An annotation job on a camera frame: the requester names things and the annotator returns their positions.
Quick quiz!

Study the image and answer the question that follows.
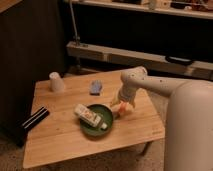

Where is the blue sponge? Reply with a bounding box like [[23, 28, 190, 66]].
[[90, 80, 102, 95]]

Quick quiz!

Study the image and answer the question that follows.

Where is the white paper cup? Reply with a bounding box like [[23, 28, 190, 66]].
[[49, 72, 65, 92]]

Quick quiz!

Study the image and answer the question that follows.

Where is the wooden table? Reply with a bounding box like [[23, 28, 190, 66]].
[[23, 71, 165, 168]]

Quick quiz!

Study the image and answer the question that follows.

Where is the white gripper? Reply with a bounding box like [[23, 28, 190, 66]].
[[110, 85, 136, 107]]

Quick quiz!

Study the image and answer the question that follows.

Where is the white shelf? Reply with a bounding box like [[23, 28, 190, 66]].
[[63, 0, 213, 20]]

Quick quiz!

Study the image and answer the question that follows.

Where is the metal pole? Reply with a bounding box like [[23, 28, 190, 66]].
[[69, 0, 80, 46]]

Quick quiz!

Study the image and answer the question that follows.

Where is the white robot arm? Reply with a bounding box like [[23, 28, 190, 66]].
[[111, 66, 213, 171]]

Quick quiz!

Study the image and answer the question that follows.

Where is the white plastic bottle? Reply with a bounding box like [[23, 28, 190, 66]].
[[74, 104, 108, 129]]

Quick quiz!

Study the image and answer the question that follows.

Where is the orange pepper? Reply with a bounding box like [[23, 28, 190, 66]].
[[111, 102, 133, 117]]

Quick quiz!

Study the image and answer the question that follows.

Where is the black handle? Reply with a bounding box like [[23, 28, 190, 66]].
[[165, 56, 194, 66]]

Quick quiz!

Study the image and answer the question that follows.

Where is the green bowl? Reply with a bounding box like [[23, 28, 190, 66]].
[[80, 104, 114, 137]]

